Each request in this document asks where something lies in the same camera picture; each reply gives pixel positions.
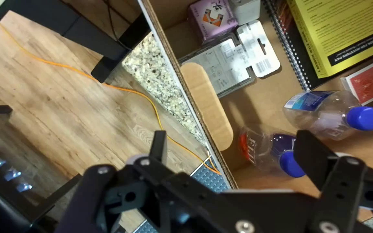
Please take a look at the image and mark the yellow black book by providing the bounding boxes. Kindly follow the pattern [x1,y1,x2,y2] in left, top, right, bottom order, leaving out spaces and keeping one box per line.
[288,0,373,80]

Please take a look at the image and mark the black device blue lights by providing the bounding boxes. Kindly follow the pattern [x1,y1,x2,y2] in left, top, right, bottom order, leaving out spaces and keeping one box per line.
[0,104,84,233]

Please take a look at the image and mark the cardboard box with handle holes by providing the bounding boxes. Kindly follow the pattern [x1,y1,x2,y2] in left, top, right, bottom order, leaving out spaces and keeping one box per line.
[136,0,373,233]

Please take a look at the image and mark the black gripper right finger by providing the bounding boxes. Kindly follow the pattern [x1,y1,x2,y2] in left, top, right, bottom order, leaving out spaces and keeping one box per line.
[295,128,373,233]

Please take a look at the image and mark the red playing card box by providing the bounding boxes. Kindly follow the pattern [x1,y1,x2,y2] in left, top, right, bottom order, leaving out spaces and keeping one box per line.
[341,54,373,107]

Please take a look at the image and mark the black floor cable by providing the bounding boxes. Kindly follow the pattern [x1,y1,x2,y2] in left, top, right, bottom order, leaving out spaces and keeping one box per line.
[101,0,123,42]

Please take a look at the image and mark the white power adapter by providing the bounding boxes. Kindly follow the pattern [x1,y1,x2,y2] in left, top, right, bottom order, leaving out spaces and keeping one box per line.
[229,0,262,26]

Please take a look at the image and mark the purple puzzle cube box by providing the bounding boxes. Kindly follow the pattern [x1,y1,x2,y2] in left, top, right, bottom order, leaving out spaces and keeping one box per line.
[187,0,240,44]

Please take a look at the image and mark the grey white blister pack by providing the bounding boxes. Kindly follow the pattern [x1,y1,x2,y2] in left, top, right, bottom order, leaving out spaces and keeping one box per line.
[179,19,282,98]

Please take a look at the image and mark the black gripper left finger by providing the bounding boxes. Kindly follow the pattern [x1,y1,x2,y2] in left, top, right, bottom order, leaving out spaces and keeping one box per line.
[54,129,197,233]

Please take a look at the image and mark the red label clear water bottle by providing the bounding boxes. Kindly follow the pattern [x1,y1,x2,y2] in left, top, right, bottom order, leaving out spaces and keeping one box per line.
[236,124,307,178]

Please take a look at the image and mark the blue label clear water bottle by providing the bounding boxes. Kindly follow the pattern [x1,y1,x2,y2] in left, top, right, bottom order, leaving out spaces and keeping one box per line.
[282,89,373,142]

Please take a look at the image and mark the orange cable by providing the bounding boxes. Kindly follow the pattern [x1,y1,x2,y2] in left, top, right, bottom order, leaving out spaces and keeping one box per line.
[0,23,223,176]

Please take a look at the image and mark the black metal table frame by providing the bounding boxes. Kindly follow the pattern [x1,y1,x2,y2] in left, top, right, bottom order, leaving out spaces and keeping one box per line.
[4,0,153,84]

